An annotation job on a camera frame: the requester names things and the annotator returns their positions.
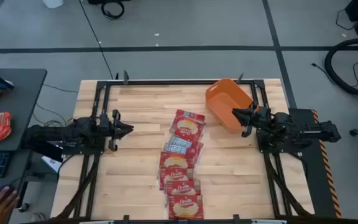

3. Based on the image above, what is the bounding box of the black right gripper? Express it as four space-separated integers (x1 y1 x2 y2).
231 101 273 138

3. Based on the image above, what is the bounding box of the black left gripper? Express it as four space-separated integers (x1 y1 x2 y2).
98 108 135 152

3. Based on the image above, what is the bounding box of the orange plastic basket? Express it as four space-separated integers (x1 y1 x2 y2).
205 77 256 133

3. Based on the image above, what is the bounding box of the black plate with hazard stripe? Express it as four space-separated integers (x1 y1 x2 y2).
287 108 343 218

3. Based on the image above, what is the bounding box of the black side desk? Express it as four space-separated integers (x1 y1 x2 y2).
0 68 48 224

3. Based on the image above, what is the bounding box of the white floor object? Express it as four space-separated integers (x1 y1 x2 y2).
42 0 64 9

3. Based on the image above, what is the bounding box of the black braided cable bundle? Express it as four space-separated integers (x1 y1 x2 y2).
55 154 101 219
264 154 311 218

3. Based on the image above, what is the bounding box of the black metal rig frame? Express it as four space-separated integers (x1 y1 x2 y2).
54 70 315 224

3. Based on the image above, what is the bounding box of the long black floor cable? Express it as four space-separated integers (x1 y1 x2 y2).
79 0 114 80

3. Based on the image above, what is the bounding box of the thick black hose loop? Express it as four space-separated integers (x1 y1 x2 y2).
324 37 358 98

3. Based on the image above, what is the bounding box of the coiled black cable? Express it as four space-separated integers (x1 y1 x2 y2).
100 0 126 21

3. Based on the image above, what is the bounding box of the thin black floor cable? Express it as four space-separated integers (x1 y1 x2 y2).
311 58 358 88
334 8 357 32

